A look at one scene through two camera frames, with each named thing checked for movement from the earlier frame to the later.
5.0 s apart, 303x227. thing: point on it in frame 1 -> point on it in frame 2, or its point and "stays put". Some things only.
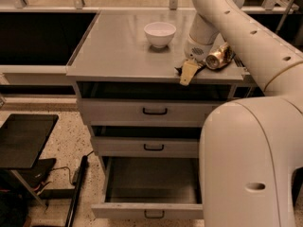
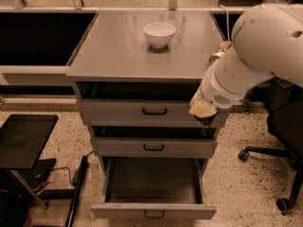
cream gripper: (194, 52) -> (215, 94)
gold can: (220, 58) stays put
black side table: (23, 138) stays put
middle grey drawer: (146, 141) stays put
